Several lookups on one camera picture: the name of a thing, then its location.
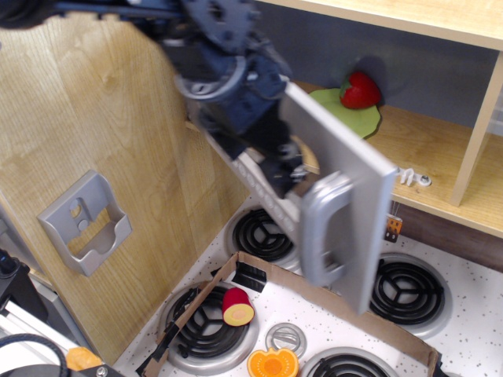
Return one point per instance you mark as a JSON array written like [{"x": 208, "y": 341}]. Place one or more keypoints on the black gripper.
[{"x": 239, "y": 109}]

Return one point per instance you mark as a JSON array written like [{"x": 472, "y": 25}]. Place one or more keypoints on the silver toy microwave door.
[{"x": 338, "y": 223}]

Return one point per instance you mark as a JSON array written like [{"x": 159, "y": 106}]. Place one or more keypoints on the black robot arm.
[{"x": 191, "y": 30}]

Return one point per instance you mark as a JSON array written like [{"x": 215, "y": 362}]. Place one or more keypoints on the back left stove burner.
[{"x": 253, "y": 231}]

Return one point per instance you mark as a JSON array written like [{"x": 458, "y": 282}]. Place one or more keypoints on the stove burner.
[
  {"x": 253, "y": 231},
  {"x": 346, "y": 361},
  {"x": 412, "y": 294},
  {"x": 206, "y": 345}
]

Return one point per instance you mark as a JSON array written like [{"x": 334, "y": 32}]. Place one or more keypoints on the green toy plate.
[{"x": 364, "y": 122}]

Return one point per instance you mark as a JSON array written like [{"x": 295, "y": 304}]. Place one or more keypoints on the red toy strawberry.
[{"x": 359, "y": 91}]

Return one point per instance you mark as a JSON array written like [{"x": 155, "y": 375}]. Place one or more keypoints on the white door latch clip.
[{"x": 409, "y": 176}]

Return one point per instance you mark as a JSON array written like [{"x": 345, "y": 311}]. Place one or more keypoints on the hanging toy spatula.
[{"x": 394, "y": 224}]

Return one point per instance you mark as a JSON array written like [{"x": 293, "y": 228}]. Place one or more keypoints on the red yellow toy fruit piece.
[{"x": 237, "y": 309}]

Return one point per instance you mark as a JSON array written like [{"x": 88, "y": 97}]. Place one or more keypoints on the silver front stove knob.
[{"x": 287, "y": 336}]

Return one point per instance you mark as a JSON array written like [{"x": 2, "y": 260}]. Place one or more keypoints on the front left stove burner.
[{"x": 206, "y": 345}]

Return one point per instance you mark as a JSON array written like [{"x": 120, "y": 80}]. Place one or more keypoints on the back right stove burner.
[{"x": 412, "y": 294}]

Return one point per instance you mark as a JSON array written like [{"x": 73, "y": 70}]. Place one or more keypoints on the orange toy pumpkin half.
[{"x": 274, "y": 363}]

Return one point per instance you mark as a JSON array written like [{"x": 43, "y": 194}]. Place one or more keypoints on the front right stove burner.
[{"x": 346, "y": 361}]

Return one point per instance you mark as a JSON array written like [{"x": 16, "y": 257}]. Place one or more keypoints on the orange toy food piece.
[{"x": 80, "y": 358}]

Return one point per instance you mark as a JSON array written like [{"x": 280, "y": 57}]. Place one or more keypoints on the black equipment on left edge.
[{"x": 17, "y": 287}]

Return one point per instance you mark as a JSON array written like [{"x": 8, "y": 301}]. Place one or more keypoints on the grey wall phone holder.
[{"x": 86, "y": 224}]

